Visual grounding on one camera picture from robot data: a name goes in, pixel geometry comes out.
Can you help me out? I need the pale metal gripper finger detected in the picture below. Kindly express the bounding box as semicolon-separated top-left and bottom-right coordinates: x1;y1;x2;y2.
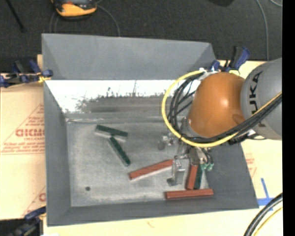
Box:
166;163;176;187
174;159;187;185

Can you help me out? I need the red-brown flat block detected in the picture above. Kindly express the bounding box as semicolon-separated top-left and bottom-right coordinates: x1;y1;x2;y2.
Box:
185;164;199;191
127;159;175;182
164;188;215;201

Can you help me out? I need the dark green flat block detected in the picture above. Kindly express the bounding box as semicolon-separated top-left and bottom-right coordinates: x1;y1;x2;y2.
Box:
193;164;205;190
94;124;129;143
107;136;132;168

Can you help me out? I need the grey metal bin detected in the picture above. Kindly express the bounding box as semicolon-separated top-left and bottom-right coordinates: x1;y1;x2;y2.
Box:
41;33;260;226

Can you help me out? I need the black cylinder on white bracket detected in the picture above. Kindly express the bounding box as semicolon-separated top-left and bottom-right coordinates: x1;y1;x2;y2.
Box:
157;133;175;150

